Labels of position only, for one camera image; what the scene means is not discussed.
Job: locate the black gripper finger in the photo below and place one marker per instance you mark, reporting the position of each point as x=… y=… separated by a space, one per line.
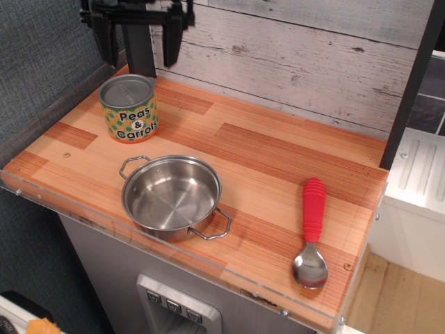
x=172 y=35
x=105 y=37

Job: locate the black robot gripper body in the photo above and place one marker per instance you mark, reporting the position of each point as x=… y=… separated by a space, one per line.
x=136 y=13

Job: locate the peas and carrots can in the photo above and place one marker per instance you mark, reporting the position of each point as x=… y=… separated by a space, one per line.
x=129 y=107

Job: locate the stainless steel pot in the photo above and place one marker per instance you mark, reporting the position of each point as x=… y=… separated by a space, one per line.
x=174 y=197

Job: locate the grey cabinet front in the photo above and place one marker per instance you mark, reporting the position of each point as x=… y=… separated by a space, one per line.
x=115 y=269

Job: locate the grey dispenser panel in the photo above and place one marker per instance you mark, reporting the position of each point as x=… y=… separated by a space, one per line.
x=177 y=306

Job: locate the orange sponge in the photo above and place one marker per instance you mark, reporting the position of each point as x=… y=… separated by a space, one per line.
x=42 y=326

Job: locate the white toy sink unit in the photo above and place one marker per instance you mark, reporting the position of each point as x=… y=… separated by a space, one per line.
x=408 y=229

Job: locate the dark grey left post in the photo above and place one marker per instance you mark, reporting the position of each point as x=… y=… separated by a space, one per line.
x=138 y=47

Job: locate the dark grey post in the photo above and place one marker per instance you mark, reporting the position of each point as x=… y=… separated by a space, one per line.
x=138 y=47
x=426 y=47

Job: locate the dark grey right post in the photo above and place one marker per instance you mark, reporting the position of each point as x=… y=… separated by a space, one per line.
x=426 y=47

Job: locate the red handled metal spoon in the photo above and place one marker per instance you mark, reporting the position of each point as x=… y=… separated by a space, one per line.
x=309 y=267

